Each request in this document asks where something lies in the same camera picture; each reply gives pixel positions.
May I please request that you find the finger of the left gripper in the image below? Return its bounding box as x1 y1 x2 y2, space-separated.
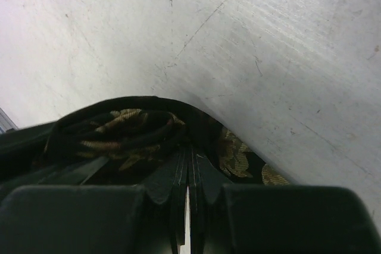
1 120 109 189

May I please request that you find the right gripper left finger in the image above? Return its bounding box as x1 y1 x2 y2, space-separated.
1 149 188 253

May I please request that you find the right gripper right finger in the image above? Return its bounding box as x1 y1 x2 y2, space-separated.
188 152 380 253

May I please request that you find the black gold floral tie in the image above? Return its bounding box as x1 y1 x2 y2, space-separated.
32 96 288 186

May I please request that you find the aluminium rail frame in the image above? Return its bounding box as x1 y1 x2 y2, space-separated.
0 109 17 134

